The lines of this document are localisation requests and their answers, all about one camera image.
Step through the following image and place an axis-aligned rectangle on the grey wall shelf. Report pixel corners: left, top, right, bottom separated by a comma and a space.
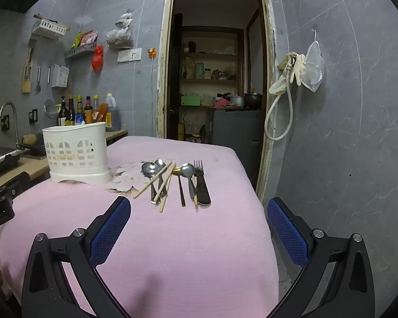
64, 42, 97, 60

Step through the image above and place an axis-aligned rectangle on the clear plastic bag on hook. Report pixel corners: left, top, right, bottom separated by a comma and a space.
300, 30, 326, 92

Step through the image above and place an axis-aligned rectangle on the white plastic utensil holder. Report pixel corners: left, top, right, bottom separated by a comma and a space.
42, 122, 113, 186

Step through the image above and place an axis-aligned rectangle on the dark wooden door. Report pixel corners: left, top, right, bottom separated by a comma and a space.
167, 13, 183, 140

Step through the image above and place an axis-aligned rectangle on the white wall pouch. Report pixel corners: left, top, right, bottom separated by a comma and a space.
51, 64, 70, 88

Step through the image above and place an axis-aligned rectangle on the clear bag of dried goods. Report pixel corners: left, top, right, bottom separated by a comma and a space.
105, 12, 134, 48

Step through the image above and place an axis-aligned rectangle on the black handled fork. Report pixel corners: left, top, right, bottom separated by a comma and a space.
193, 160, 212, 206

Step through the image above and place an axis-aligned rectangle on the large dark oil jug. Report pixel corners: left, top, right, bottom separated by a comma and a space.
104, 92, 122, 132

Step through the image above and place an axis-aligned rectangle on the steel faucet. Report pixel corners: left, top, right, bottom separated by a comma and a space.
0, 101, 20, 146

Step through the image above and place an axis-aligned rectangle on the cream rubber glove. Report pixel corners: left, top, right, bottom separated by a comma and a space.
295, 52, 308, 86
269, 52, 297, 96

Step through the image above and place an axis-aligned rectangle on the pink floral tablecloth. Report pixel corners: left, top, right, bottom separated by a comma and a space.
0, 135, 280, 318

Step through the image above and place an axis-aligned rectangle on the white hose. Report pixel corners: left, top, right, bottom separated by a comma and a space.
264, 58, 296, 141

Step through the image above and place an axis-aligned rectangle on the dark pot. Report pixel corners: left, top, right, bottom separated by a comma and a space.
244, 92, 262, 109

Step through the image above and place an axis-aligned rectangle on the worn door frame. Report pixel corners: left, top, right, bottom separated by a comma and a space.
156, 0, 277, 202

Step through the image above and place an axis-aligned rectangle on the black dish rack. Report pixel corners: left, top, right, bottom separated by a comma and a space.
16, 141, 47, 157

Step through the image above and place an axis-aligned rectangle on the white wall basket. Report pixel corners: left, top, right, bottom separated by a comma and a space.
31, 14, 70, 38

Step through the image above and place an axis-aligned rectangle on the black cooktop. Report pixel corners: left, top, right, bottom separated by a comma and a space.
0, 149, 20, 173

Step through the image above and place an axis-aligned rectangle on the grey cabinet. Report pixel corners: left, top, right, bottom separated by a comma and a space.
212, 109, 263, 146

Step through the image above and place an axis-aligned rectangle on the wooden knife holder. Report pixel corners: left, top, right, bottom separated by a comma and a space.
21, 38, 37, 93

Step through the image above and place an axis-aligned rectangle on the hanging mesh strainer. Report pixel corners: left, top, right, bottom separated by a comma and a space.
44, 67, 61, 119

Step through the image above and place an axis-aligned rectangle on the red snack packet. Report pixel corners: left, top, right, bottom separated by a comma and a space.
80, 30, 98, 47

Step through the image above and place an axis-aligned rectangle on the thin handled steel spoon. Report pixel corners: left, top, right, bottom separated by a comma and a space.
178, 163, 196, 207

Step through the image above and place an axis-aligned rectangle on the gold spoon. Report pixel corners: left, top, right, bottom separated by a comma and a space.
172, 168, 197, 206

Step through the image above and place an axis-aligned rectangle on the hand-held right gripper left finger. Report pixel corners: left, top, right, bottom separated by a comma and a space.
21, 196, 133, 318

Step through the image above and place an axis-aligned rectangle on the white wall socket panel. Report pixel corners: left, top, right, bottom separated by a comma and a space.
117, 48, 142, 63

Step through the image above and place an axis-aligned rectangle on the wooden shelf unit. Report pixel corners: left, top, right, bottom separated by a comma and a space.
181, 26, 246, 110

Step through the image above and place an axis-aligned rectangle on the red plastic bag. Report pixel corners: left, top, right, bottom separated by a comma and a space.
92, 45, 104, 72

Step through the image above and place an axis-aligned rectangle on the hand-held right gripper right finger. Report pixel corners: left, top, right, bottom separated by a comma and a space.
267, 197, 375, 318

